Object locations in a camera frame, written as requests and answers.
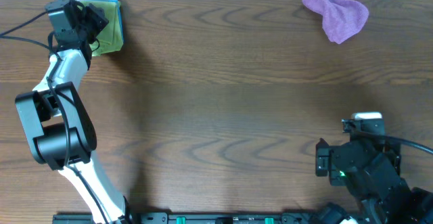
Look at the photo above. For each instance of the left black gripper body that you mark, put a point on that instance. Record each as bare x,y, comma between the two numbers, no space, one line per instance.
90,24

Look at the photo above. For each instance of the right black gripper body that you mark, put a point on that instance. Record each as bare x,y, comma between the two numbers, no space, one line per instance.
323,154

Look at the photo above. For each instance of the green microfiber cloth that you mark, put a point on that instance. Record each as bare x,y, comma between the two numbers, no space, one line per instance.
102,48

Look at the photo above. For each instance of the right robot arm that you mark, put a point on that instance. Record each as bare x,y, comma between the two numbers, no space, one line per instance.
372,179

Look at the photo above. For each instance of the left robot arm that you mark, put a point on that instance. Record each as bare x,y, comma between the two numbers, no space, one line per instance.
57,127

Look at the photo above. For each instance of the folded blue cloth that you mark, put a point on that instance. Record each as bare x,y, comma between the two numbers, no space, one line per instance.
113,33

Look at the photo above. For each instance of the purple microfiber cloth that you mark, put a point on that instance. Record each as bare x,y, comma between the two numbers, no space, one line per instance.
341,19

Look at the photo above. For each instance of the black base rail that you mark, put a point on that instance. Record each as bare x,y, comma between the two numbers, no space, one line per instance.
164,218

